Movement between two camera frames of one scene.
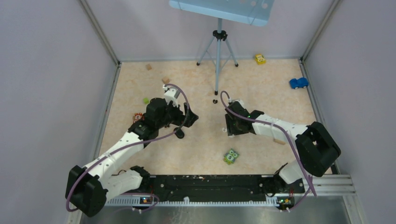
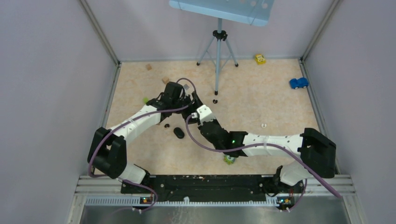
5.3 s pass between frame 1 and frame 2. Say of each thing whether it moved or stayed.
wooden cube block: stayed
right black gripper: moved
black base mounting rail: stayed
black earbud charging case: stayed
